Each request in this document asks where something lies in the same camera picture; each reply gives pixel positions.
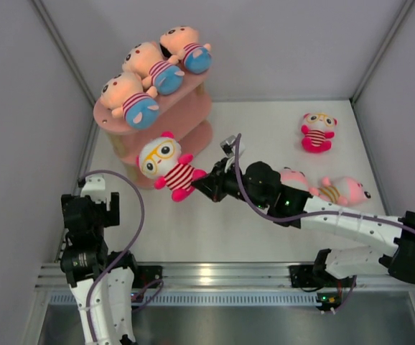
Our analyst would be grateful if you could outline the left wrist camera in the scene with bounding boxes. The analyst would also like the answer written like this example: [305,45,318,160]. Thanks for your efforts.
[78,174,107,203]

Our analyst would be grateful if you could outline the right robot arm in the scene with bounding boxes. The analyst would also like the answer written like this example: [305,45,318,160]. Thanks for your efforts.
[192,160,415,285]

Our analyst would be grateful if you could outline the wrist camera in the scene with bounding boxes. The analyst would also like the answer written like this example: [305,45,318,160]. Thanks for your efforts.
[220,135,245,158]
[78,174,107,203]

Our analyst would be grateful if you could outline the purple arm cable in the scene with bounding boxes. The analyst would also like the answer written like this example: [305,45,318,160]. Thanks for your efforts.
[77,169,164,345]
[234,133,415,313]

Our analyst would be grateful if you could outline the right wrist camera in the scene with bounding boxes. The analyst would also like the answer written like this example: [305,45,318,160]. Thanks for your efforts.
[220,135,245,158]

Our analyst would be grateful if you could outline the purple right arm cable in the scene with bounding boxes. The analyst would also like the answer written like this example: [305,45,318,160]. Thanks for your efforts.
[234,133,415,313]

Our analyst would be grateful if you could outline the pink wooden shelf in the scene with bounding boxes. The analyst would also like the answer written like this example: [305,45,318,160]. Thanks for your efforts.
[93,72,213,189]

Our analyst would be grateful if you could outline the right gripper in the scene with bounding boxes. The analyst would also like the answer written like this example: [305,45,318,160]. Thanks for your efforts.
[192,157,268,209]

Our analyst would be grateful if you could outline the black-haired boy doll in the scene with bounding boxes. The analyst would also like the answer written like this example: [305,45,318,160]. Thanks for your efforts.
[159,25,213,74]

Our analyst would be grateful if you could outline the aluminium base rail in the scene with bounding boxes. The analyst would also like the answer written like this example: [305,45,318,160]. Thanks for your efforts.
[35,262,415,290]

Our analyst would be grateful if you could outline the peach pig toy blue shorts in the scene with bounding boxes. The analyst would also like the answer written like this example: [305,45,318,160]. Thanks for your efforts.
[122,42,185,96]

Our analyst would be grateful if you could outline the white panda toy yellow glasses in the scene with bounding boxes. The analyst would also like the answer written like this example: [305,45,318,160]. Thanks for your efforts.
[136,132,207,202]

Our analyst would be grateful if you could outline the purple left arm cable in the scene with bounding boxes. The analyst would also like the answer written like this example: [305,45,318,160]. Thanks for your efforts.
[77,169,164,345]

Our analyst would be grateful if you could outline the white slotted cable duct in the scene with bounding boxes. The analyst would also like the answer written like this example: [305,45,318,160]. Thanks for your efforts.
[49,291,337,306]

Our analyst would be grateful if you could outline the pink frog toy striped shirt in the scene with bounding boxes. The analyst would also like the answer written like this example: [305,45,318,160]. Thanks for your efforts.
[280,167,309,191]

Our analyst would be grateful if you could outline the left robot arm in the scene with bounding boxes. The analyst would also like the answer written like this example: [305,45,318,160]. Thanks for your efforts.
[60,193,140,344]

